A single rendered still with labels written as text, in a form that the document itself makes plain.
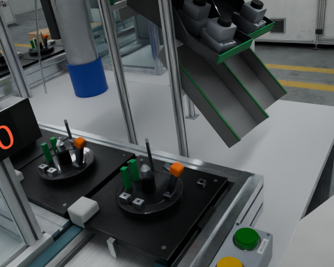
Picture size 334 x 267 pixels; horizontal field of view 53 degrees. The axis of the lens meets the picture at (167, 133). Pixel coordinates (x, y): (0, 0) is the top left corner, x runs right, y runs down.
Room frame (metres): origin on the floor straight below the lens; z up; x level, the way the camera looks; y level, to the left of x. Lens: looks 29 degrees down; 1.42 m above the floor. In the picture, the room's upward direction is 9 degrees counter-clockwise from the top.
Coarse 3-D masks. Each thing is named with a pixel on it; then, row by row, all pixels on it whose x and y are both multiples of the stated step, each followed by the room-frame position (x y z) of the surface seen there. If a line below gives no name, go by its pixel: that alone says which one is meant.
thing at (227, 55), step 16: (128, 0) 0.85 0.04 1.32; (144, 0) 0.81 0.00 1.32; (176, 0) 0.91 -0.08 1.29; (208, 0) 0.83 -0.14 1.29; (144, 16) 0.81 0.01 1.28; (160, 16) 0.77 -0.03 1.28; (176, 16) 0.74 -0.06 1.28; (208, 16) 0.83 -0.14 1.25; (176, 32) 0.74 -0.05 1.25; (240, 32) 0.77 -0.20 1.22; (192, 48) 0.71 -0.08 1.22; (208, 48) 0.68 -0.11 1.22; (240, 48) 0.72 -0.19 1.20
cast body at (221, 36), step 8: (224, 16) 0.71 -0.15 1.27; (208, 24) 0.71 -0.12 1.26; (216, 24) 0.70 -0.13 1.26; (224, 24) 0.69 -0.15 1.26; (232, 24) 0.71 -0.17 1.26; (200, 32) 0.76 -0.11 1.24; (208, 32) 0.71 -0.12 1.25; (216, 32) 0.69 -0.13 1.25; (224, 32) 0.68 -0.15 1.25; (232, 32) 0.70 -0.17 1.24; (200, 40) 0.73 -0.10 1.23; (208, 40) 0.71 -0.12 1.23; (216, 40) 0.69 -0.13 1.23; (224, 40) 0.70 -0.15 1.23; (232, 40) 0.70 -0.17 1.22; (216, 48) 0.69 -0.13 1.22; (224, 48) 0.69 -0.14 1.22; (232, 48) 0.70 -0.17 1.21
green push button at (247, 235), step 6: (240, 228) 0.42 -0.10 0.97; (246, 228) 0.42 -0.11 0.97; (240, 234) 0.41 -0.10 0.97; (246, 234) 0.41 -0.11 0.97; (252, 234) 0.41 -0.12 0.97; (240, 240) 0.40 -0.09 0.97; (246, 240) 0.40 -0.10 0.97; (252, 240) 0.39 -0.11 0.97; (258, 240) 0.40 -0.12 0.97; (240, 246) 0.39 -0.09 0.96; (246, 246) 0.39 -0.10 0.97; (252, 246) 0.39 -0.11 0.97
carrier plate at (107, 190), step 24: (96, 192) 0.59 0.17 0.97; (192, 192) 0.54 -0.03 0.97; (216, 192) 0.53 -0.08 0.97; (96, 216) 0.51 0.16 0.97; (120, 216) 0.50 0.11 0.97; (168, 216) 0.48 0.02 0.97; (192, 216) 0.47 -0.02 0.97; (120, 240) 0.44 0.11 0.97; (144, 240) 0.43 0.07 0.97; (168, 240) 0.42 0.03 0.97; (168, 264) 0.38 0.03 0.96
